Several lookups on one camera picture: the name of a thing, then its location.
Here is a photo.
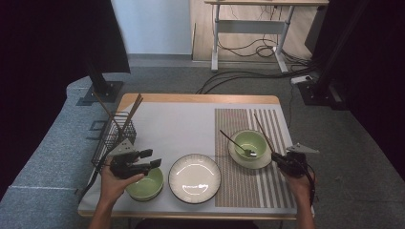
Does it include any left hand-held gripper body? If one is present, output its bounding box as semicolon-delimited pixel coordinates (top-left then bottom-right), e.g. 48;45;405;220
108;137;145;179

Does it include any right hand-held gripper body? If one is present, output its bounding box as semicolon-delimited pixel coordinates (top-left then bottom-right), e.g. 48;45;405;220
281;142;320;178

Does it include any white plate with dark rim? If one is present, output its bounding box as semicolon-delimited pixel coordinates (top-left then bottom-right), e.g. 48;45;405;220
167;153;222;205
227;129;273;170

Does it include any green bowl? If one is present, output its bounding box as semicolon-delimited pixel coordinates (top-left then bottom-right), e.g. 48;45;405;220
233;129;268;161
125;166;165;202

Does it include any black wire basket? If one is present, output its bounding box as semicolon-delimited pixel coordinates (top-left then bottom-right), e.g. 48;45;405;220
91;111;138;170

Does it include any black spoon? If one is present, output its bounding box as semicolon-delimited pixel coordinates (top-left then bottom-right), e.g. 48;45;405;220
219;129;258;158

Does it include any person's right hand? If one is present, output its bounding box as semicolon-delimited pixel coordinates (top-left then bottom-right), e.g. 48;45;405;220
281;169;317;204

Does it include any person's left hand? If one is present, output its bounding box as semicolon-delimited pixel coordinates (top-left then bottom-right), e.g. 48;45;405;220
100;163;146;204

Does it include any light grey table cover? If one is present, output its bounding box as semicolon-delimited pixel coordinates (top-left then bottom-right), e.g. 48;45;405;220
77;101;315;217

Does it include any brown and white striped placemat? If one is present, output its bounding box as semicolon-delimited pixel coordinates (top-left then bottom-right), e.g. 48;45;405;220
214;108;298;209

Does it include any black stand with base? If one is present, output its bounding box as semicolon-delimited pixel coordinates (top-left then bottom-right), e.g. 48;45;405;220
297;0;372;111
83;58;124;104

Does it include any white power strip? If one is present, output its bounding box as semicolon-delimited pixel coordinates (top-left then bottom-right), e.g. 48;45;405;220
290;74;314;86

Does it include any dark curtain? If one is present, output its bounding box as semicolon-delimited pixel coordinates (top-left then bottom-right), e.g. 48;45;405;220
304;0;405;180
0;0;132;199

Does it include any white-framed desk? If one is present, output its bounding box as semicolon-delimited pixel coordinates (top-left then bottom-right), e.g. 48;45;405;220
204;0;330;73

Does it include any right hand-held gripper cable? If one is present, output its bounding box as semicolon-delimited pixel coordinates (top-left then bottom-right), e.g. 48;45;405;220
297;156;318;208

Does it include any thin black cable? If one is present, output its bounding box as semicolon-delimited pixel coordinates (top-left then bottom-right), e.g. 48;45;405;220
287;83;295;130

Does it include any black floor cable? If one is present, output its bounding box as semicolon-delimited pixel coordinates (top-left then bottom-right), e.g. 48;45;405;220
195;65;318;95
200;66;316;95

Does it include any tangle of black cables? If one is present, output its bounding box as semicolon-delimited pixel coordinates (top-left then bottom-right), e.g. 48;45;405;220
218;4;314;65

